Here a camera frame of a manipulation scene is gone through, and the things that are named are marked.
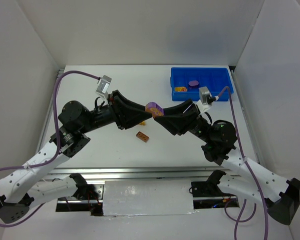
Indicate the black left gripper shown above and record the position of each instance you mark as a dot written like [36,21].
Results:
[115,110]

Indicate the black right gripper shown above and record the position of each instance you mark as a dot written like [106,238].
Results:
[191,119]

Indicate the brown purple butterfly lego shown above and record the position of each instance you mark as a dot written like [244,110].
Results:
[154,109]

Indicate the yellow butterfly lego brick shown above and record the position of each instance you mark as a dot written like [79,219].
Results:
[180,89]

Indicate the purple rounded lego brick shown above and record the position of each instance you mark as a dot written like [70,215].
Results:
[193,84]

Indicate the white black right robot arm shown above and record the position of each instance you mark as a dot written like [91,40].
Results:
[281,196]

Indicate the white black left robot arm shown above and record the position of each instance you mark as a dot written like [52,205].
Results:
[23,189]

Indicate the brown flat lego plate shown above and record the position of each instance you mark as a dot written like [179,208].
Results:
[142,136]

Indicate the blue plastic sorting bin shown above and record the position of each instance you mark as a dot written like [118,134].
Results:
[214,78]

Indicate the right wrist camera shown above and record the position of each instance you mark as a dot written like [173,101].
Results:
[205,99]

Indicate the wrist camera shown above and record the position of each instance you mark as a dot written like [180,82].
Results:
[102,87]
[205,99]

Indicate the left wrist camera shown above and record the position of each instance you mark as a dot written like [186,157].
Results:
[102,87]

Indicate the aluminium table edge rail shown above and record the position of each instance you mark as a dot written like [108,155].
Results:
[133,173]

